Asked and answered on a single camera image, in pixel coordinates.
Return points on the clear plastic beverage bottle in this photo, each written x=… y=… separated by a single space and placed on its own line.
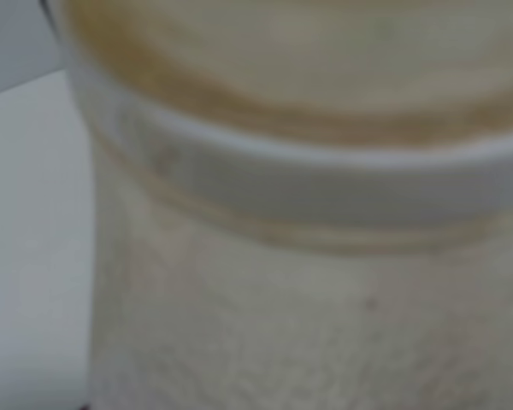
x=299 y=204

